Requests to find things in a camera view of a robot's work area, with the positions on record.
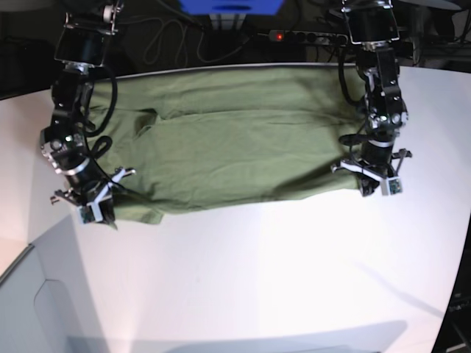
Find white power strip red switch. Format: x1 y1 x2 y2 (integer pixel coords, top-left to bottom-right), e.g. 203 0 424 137
261 29 348 47

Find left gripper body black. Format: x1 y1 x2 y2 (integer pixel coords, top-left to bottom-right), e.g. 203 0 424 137
339 135 394 164

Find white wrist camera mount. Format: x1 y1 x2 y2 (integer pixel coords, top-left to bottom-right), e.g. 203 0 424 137
50 165 138 224
330 149 413 196

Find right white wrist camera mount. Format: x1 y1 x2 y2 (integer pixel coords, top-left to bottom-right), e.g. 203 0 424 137
50 165 138 224

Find black looped floor cable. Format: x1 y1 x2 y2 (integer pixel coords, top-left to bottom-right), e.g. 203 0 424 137
143 16 255 67

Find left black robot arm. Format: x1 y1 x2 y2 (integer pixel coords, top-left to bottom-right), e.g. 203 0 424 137
331 1 412 196

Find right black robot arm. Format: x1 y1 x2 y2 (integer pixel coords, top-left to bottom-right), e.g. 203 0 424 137
40 1 130 227

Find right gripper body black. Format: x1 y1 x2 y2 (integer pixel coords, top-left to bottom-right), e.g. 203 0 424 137
51 157 125 213

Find green T-shirt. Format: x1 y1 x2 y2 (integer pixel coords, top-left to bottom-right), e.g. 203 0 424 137
99 66 361 224

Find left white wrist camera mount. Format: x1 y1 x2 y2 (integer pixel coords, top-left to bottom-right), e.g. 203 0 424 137
330 149 413 196

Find blue box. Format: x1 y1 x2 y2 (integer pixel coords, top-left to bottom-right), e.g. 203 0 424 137
180 0 283 15

